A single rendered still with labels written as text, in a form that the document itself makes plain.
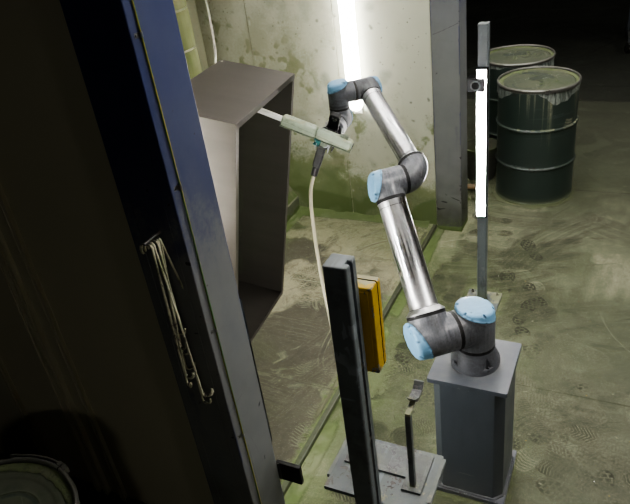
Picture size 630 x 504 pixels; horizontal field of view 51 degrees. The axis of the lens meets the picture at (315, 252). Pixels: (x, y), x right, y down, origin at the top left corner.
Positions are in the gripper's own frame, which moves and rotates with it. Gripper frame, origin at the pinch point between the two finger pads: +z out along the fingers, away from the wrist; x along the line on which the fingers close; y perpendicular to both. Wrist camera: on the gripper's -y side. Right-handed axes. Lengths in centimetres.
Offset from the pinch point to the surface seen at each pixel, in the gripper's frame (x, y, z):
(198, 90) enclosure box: 51, -7, 12
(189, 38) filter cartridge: 118, 34, -128
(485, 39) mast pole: -46, -37, -91
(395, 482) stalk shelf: -70, 39, 110
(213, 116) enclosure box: 36.0, -9.8, 32.2
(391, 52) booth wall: 4, 15, -182
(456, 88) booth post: -44, 20, -177
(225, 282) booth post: 0, 5, 96
